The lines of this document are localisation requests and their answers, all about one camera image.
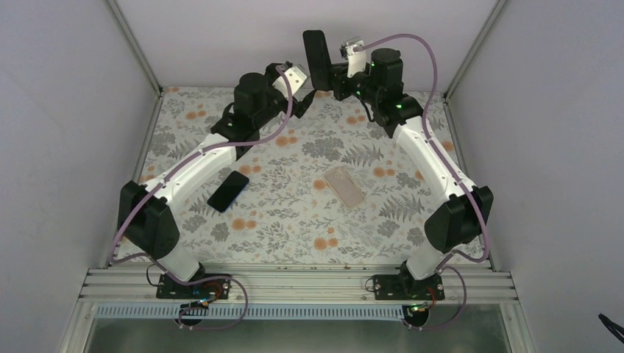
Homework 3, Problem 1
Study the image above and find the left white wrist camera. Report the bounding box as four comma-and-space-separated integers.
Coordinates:
271, 63, 308, 100

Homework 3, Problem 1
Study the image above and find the black object at edge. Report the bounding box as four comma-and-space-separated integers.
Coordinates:
598, 313, 624, 343

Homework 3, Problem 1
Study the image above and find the black phone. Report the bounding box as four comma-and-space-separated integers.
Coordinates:
302, 29, 332, 91

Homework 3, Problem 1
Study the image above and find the purple cable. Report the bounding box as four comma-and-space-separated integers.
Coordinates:
107, 65, 295, 332
355, 33, 490, 332

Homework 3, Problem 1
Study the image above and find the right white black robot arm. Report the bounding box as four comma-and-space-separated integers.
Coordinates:
328, 44, 494, 299

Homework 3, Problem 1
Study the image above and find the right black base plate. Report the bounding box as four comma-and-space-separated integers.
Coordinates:
371, 274, 445, 301

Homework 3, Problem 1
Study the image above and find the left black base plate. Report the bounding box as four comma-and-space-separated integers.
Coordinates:
155, 274, 231, 302

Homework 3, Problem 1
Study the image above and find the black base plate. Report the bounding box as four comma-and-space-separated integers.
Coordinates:
371, 274, 445, 301
155, 274, 231, 302

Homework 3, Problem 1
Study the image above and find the floral patterned table mat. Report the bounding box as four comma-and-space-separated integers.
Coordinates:
116, 86, 489, 267

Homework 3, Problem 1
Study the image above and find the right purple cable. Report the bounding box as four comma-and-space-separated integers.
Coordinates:
355, 33, 490, 332

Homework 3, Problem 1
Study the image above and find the beige phone case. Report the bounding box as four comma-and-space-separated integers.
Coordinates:
324, 167, 366, 209

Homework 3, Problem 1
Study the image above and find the aluminium rail frame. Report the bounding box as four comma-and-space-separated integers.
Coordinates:
60, 263, 534, 352

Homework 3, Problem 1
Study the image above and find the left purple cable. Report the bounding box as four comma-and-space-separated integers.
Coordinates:
107, 65, 295, 332

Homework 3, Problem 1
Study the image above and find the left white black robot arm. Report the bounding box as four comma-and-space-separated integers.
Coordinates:
113, 62, 314, 298

